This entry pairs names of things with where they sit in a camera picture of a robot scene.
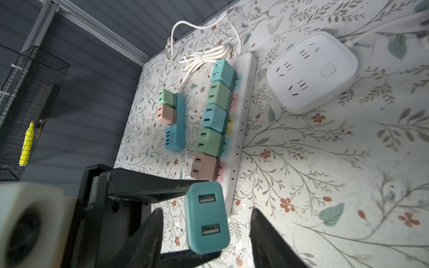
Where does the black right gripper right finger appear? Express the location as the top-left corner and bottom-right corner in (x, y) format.
(250, 208), (307, 268)

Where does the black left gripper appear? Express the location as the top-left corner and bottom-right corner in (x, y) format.
(60, 164), (221, 268)

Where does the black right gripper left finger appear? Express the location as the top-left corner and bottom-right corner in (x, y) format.
(107, 208), (164, 268)

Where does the teal two-tone plug adapter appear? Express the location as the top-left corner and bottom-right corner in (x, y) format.
(185, 181), (231, 255)

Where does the pink cube adapter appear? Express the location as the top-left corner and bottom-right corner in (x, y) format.
(191, 152), (220, 181)

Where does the blue power strip with USB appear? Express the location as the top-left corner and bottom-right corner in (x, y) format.
(165, 93), (185, 152)

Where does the light green plug adapter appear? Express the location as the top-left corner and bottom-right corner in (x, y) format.
(196, 127), (225, 157)

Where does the pink plug adapter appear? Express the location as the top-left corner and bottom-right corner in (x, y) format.
(156, 105), (177, 126)

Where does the teal cube adapter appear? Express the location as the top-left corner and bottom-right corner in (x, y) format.
(202, 104), (229, 134)

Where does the green two-tone plug adapter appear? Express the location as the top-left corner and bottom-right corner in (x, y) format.
(158, 89), (177, 109)

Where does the white square power socket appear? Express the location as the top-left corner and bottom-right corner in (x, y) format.
(267, 31), (358, 115)

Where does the long white multicolour power strip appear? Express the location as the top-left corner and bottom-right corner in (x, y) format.
(216, 52), (257, 216)

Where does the yellow marker pen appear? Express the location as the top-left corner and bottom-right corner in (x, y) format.
(19, 121), (35, 166)

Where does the black wire basket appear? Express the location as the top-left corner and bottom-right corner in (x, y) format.
(1, 46), (70, 182)

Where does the white power strip cable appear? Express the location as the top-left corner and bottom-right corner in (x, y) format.
(163, 8), (242, 63)

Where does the white square socket cable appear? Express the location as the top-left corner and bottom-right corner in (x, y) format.
(343, 9), (429, 48)

